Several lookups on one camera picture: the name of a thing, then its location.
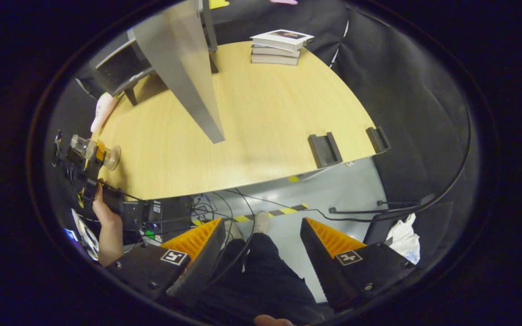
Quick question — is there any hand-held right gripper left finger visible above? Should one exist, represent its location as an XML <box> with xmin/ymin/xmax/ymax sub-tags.
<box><xmin>105</xmin><ymin>218</ymin><xmax>226</xmax><ymax>308</ymax></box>

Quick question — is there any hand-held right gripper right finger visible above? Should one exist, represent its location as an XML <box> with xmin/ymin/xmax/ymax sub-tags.
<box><xmin>300</xmin><ymin>217</ymin><xmax>418</xmax><ymax>313</ymax></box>

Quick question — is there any clear plastic bottle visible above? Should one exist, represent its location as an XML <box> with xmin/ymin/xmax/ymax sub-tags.
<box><xmin>70</xmin><ymin>134</ymin><xmax>121</xmax><ymax>171</ymax></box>

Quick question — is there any grey cabinet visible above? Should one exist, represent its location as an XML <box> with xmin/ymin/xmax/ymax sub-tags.
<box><xmin>75</xmin><ymin>0</ymin><xmax>220</xmax><ymax>107</ymax></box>

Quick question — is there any grey shoe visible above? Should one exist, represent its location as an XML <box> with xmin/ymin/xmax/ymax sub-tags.
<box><xmin>253</xmin><ymin>211</ymin><xmax>271</xmax><ymax>234</ymax></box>
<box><xmin>222</xmin><ymin>220</ymin><xmax>243</xmax><ymax>240</ymax></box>

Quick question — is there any person's dark trouser leg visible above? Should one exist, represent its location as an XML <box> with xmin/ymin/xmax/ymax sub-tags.
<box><xmin>198</xmin><ymin>233</ymin><xmax>334</xmax><ymax>326</ymax></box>

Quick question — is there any pink plush toy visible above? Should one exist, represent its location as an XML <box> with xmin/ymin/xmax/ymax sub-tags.
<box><xmin>90</xmin><ymin>93</ymin><xmax>119</xmax><ymax>133</ymax></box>

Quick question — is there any black electronics box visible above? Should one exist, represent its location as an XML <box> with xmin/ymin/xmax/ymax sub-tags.
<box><xmin>123</xmin><ymin>197</ymin><xmax>193</xmax><ymax>236</ymax></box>

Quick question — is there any white plastic bag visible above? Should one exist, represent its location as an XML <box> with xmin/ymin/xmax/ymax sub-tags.
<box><xmin>386</xmin><ymin>213</ymin><xmax>421</xmax><ymax>264</ymax></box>

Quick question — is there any black table clamp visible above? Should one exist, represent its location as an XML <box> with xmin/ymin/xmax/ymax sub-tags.
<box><xmin>308</xmin><ymin>132</ymin><xmax>343</xmax><ymax>169</ymax></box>
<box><xmin>366</xmin><ymin>126</ymin><xmax>391</xmax><ymax>153</ymax></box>

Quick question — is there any grey book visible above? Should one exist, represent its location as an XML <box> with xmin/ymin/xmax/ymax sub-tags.
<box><xmin>251</xmin><ymin>44</ymin><xmax>301</xmax><ymax>58</ymax></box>
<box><xmin>251</xmin><ymin>54</ymin><xmax>300</xmax><ymax>66</ymax></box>

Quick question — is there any white cover book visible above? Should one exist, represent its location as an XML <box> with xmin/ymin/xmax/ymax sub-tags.
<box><xmin>250</xmin><ymin>29</ymin><xmax>315</xmax><ymax>52</ymax></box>

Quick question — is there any thick black cable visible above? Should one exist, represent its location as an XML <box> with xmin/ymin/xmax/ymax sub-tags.
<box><xmin>329</xmin><ymin>104</ymin><xmax>472</xmax><ymax>222</ymax></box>

